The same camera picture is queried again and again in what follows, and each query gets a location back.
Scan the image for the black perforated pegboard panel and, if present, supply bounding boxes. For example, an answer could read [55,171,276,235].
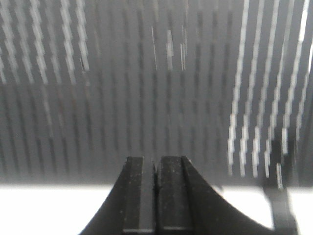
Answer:
[0,0,313,187]

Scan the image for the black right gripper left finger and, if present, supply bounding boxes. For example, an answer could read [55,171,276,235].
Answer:
[81,157,155,235]

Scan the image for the white standing desk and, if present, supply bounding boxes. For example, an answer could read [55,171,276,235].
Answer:
[0,183,313,235]

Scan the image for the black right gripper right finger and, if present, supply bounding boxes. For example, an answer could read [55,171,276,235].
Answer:
[156,156,274,235]

